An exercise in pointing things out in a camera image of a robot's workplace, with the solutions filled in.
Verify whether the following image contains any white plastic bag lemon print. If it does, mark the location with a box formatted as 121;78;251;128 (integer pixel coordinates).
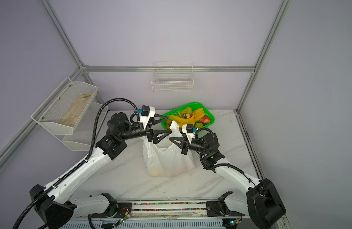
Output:
141;136;195;178

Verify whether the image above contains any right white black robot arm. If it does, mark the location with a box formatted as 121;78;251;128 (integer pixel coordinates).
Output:
170;133;286;229

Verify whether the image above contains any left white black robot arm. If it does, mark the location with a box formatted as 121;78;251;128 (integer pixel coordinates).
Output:
28;108;171;229

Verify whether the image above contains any fake yellow banana bunch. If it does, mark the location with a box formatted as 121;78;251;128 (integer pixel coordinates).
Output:
168;107;205;127

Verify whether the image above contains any fake green apple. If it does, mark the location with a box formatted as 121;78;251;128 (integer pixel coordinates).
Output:
194;123;204;129

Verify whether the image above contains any fake pink peach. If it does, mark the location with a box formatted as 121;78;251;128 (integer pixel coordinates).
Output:
183;113;192;119

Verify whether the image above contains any fake green starfruit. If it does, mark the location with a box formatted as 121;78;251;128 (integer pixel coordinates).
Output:
180;106;193;115

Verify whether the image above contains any green plastic fruit basket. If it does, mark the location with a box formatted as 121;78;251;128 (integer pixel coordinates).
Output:
161;102;215;130

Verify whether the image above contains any lower white mesh shelf bin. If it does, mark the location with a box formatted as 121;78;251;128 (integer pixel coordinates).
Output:
54;102;102;151

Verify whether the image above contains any white mesh shelf bin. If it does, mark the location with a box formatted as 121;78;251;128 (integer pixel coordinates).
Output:
54;102;102;151
31;77;98;135

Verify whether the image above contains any beige cloth in bin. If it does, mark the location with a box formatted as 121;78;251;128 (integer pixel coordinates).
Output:
60;93;93;127

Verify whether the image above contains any upper white mesh shelf bin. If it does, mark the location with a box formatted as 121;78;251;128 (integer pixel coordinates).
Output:
31;77;98;135

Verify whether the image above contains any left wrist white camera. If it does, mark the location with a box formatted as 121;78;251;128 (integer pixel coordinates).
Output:
137;106;156;129

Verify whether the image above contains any wrist white camera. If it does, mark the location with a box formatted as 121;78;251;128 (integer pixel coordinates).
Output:
137;106;156;129
181;124;196;144

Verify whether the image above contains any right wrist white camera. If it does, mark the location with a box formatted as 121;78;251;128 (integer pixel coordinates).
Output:
181;124;196;144

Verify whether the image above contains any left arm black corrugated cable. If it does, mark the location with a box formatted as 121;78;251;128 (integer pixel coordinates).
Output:
12;98;138;229

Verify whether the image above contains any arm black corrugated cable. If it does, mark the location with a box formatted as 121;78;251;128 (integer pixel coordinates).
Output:
193;127;262;189
12;98;138;229

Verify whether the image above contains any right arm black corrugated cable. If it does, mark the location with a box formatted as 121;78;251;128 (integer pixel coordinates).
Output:
193;127;262;189

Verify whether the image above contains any white wire wall basket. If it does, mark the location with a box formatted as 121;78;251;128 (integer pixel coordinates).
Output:
151;62;194;93

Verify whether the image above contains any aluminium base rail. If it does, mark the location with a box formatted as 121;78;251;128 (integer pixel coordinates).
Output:
45;197;288;229

